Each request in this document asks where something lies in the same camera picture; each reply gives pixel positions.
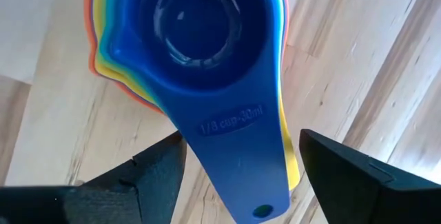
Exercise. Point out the dark blue measuring cup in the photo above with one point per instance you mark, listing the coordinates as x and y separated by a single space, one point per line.
224 148

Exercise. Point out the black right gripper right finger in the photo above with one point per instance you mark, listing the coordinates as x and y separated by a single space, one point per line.
344 189

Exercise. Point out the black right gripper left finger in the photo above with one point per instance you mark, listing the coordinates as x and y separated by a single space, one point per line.
148 189

